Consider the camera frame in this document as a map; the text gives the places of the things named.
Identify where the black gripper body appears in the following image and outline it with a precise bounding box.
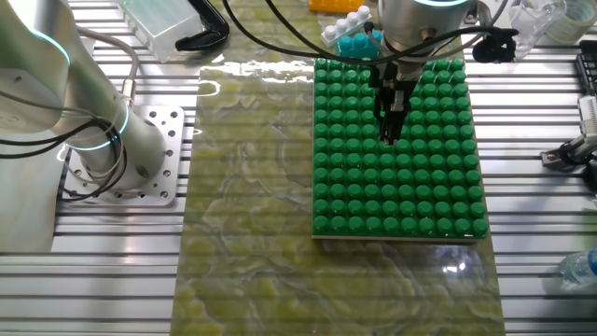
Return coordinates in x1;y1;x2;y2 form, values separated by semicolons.
368;59;423;97

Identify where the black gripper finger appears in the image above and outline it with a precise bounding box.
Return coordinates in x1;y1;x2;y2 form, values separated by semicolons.
375;91;394;141
390;91;410;145

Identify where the teal four-stud block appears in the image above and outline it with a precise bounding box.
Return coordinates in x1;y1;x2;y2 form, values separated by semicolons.
335;31;384;61

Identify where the white four-stud block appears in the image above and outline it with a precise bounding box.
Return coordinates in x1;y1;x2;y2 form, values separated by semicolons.
319;5;373;48

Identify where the green studded baseplate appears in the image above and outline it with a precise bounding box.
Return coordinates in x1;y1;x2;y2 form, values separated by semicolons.
311;56;490;244

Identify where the yellow-orange four-stud block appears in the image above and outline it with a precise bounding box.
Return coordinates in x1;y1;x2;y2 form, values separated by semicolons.
308;0;366;14

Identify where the clear plastic cup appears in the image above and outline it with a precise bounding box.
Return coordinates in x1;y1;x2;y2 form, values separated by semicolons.
507;0;568;60

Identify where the green marble pattern mat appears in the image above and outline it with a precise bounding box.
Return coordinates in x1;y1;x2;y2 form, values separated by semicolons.
170;0;507;336

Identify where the black C-clamp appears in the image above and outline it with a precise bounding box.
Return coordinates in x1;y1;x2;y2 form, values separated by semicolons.
174;0;230;52

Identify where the black keyboard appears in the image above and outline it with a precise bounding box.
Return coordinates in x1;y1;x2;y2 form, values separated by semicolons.
576;40;597;97

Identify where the clear tape roll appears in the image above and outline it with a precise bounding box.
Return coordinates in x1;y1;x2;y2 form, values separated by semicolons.
545;0;597;46

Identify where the translucent plastic box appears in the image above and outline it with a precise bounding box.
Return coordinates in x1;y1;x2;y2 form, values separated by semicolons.
116;0;205;64

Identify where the clear water bottle blue cap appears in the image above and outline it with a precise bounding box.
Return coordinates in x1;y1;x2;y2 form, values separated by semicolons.
559;248;597;288

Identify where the black cable connector bundle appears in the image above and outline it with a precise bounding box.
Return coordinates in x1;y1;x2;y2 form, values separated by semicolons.
471;33;517;64

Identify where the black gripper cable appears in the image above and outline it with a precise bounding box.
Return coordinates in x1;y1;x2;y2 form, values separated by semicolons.
264;0;379;63
221;0;520;64

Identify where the metal camera bracket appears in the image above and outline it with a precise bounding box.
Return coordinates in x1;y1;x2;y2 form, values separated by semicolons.
539;133;597;170

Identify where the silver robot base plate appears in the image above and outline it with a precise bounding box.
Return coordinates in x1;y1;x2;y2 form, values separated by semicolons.
58;105;187;208

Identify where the grey base cable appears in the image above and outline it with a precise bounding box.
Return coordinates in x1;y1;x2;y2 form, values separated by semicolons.
76;25;141;111

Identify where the black base cable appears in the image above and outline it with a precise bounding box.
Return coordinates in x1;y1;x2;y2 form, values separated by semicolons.
0;116;130;203

